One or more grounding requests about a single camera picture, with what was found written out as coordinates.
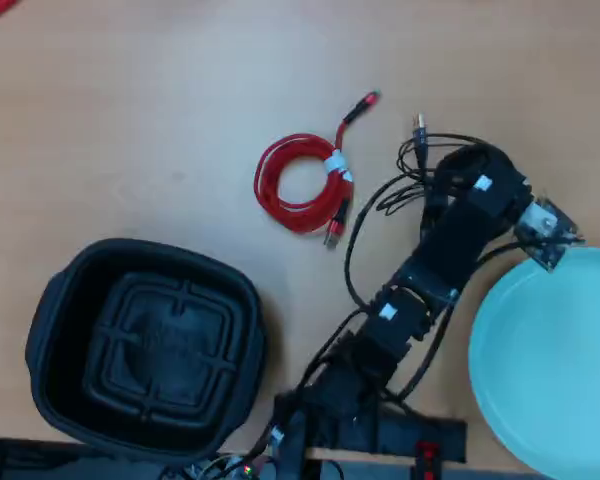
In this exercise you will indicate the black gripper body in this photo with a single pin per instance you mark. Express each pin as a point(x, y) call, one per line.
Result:
point(495, 190)

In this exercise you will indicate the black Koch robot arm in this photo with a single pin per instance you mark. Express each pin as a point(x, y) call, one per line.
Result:
point(445, 250)

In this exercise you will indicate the black square plastic bowl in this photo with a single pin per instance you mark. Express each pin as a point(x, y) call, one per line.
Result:
point(145, 340)

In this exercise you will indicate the light blue round plate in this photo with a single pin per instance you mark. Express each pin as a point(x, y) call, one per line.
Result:
point(555, 360)

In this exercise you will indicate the red table clamp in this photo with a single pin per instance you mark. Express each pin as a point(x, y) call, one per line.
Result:
point(427, 457)

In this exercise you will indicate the robot controller circuit board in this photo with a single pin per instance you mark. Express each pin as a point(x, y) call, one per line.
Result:
point(230, 467)

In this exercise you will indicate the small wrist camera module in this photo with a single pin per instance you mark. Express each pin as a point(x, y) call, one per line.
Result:
point(545, 230)

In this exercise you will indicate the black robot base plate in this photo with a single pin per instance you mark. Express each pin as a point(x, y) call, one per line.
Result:
point(420, 430)

